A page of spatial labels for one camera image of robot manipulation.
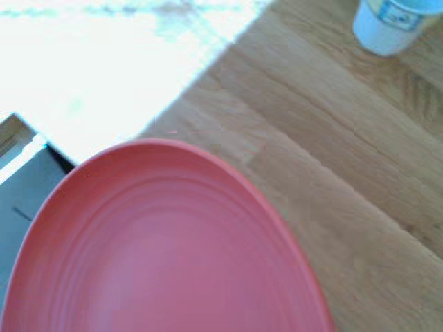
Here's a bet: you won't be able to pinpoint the pink round plate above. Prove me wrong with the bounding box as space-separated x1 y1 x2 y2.
0 138 337 332

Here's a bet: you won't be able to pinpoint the steel dishwasher door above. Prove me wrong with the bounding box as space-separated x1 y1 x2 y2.
0 112 76 288

